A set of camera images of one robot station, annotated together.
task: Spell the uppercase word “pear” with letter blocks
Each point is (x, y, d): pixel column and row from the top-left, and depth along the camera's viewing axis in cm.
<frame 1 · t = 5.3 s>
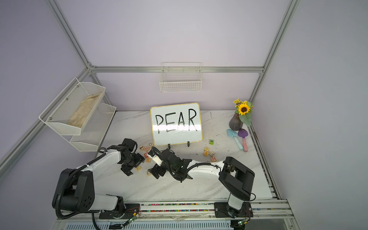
left hand: (139, 167, 87), fingers open
right hand: (150, 166, 78), fingers open
green N letter block: (211, 142, 102), on the table
dark glass vase: (235, 123, 107), point 7 cm above the table
light blue toy shovel: (232, 133, 106), point 2 cm above the table
purple pink toy shovel: (243, 133, 106), point 2 cm above the table
sunflower bouquet: (244, 109, 92), point 24 cm above the table
whiteboard with PEAR: (176, 123, 100), point 12 cm above the table
beige cloth in shelf: (78, 117, 77), point 31 cm above the table
wooden A letter block: (205, 153, 97), on the table

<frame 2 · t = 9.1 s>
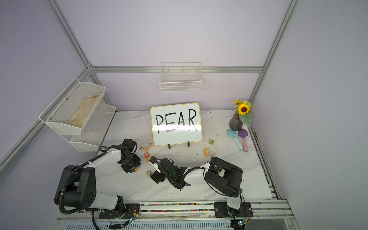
left hand: (138, 168, 88), fingers open
right hand: (152, 170, 83), fingers open
the named things where they were.

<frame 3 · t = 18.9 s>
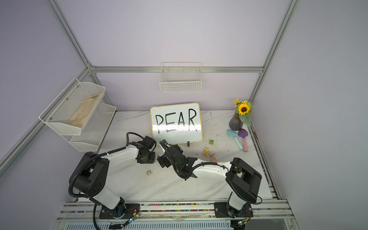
left hand: (149, 162, 92), fingers open
right hand: (161, 154, 82), fingers open
the named things where they were.

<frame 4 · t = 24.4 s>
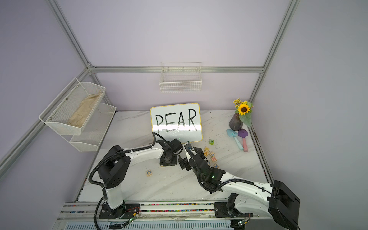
left hand: (171, 165, 89), fingers open
right hand: (184, 153, 78), fingers open
the named things where they were.

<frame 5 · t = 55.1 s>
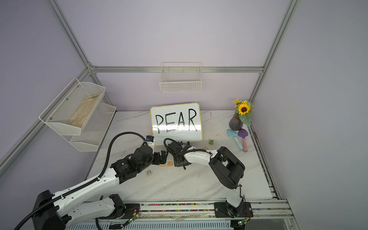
left hand: (160, 153, 79), fingers open
right hand: (177, 164, 91), fingers open
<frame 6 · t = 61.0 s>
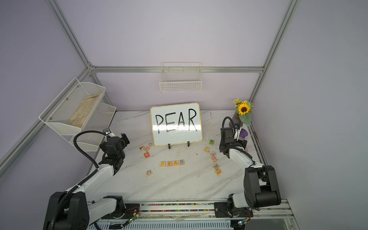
left hand: (114, 139, 85), fingers open
right hand: (234, 139, 90), fingers open
wooden R letter block: (181, 162, 92), point 2 cm above the table
pink letter block: (146, 148, 99), on the table
wooden H letter block: (214, 159, 94), on the table
wooden Q letter block: (218, 171, 88), point 2 cm above the table
